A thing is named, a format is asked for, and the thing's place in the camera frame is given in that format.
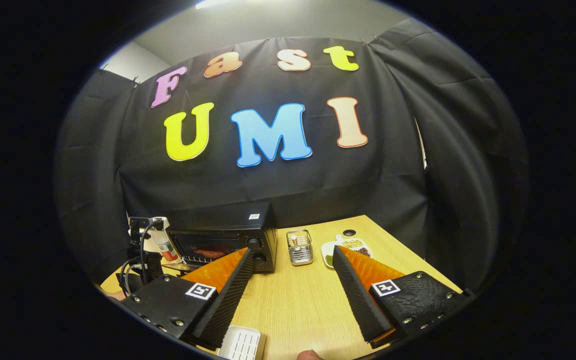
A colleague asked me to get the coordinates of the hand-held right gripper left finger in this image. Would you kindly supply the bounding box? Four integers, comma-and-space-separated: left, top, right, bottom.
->
118, 247, 255, 351

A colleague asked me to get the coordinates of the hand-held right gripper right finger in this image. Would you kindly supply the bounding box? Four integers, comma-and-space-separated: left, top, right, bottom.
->
331, 245, 472, 350

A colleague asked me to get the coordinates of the red grilled sausage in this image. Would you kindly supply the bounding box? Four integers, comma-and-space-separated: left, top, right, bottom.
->
193, 246, 232, 260

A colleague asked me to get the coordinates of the black electric oven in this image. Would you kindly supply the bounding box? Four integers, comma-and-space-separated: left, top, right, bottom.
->
167, 202, 279, 275

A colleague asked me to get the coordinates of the clear bottle with red label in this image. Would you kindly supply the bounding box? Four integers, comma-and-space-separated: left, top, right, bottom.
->
150, 217, 181, 263

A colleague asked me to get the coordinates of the small white ridged tray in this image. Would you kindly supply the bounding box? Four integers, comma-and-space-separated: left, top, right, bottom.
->
216, 325, 266, 360

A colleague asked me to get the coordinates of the white divided dish of beans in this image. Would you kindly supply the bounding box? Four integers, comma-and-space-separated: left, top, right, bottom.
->
321, 235, 375, 269

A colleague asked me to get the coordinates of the black backdrop cloth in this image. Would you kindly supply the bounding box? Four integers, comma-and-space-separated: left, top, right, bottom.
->
53, 17, 531, 296

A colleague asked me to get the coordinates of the large ceiling light panel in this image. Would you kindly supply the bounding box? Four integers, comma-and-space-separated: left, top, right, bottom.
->
195, 0, 236, 11

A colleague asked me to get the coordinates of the metal wire basket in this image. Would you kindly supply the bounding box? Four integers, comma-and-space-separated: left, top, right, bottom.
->
286, 229, 314, 267

